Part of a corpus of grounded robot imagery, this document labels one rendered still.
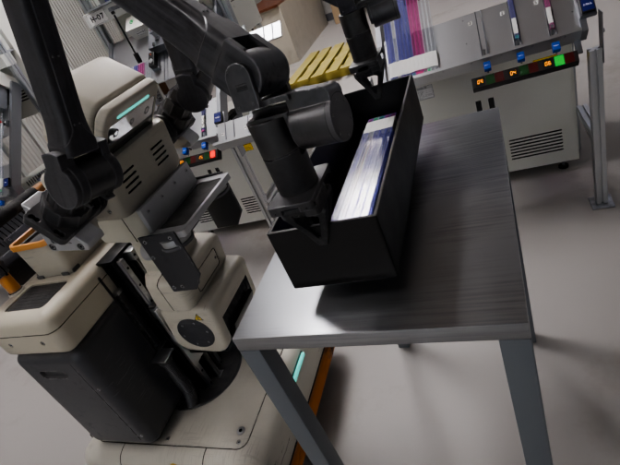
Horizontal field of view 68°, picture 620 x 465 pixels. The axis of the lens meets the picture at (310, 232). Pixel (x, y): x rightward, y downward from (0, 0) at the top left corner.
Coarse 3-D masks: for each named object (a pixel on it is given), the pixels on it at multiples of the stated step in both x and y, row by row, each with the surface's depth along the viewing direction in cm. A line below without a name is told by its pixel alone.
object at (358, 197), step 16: (368, 128) 107; (384, 128) 103; (368, 144) 99; (384, 144) 96; (368, 160) 93; (384, 160) 91; (352, 176) 90; (368, 176) 87; (352, 192) 84; (368, 192) 82; (336, 208) 82; (352, 208) 80; (368, 208) 78
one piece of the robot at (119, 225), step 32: (160, 128) 110; (128, 160) 100; (160, 160) 110; (128, 192) 100; (128, 224) 106; (192, 256) 118; (224, 256) 129; (160, 288) 113; (224, 288) 120; (192, 320) 117
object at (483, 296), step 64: (448, 128) 111; (448, 192) 89; (448, 256) 74; (512, 256) 69; (256, 320) 78; (320, 320) 73; (384, 320) 68; (448, 320) 63; (512, 320) 59; (512, 384) 66; (320, 448) 92
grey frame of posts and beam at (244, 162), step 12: (84, 0) 240; (228, 0) 227; (108, 12) 238; (120, 12) 236; (228, 12) 227; (108, 36) 252; (108, 48) 254; (240, 156) 215; (252, 168) 222; (252, 180) 222; (252, 192) 226; (264, 192) 229; (264, 204) 229; (264, 216) 233
